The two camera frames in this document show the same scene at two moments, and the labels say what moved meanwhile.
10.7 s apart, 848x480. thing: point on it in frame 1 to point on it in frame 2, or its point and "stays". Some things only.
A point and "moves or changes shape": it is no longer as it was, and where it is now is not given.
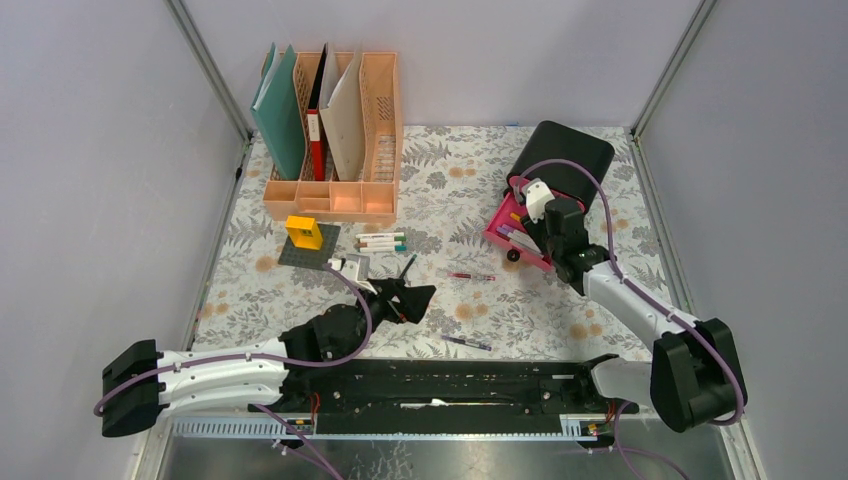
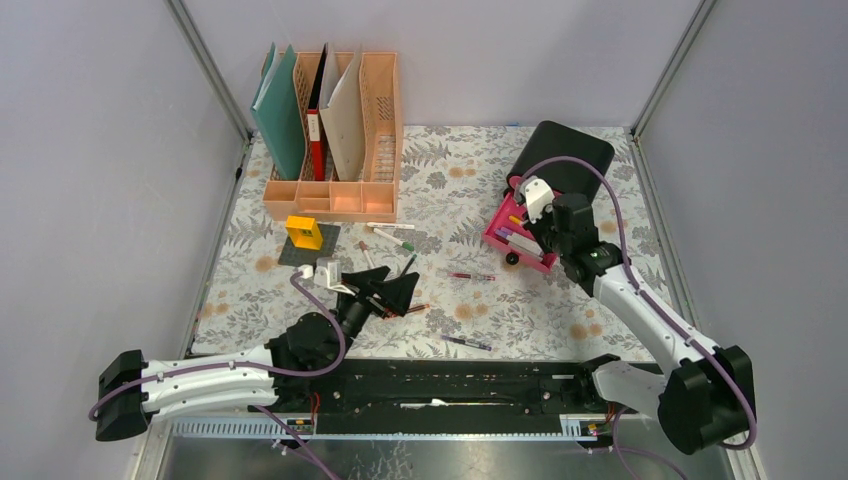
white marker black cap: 379,235 to 390,225
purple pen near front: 468,342 stays
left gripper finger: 414,301 to 396,293
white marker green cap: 384,239 moves or changes shape
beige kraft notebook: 341,110 stays
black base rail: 447,397 stays
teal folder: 277,112 stays
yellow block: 304,232 stays
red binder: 314,122 stays
